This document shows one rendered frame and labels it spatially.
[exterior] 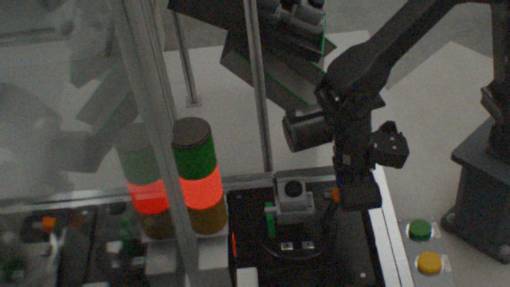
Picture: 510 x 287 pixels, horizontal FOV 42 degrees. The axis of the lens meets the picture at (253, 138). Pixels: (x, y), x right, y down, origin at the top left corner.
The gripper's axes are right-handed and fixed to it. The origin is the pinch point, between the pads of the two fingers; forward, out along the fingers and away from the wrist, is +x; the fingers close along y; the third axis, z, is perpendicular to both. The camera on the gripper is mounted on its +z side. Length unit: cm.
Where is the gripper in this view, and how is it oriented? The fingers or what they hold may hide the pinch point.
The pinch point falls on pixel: (353, 183)
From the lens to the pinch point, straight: 110.4
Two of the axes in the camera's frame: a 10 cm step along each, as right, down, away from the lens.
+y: -0.5, -6.9, 7.2
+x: 1.1, 7.1, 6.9
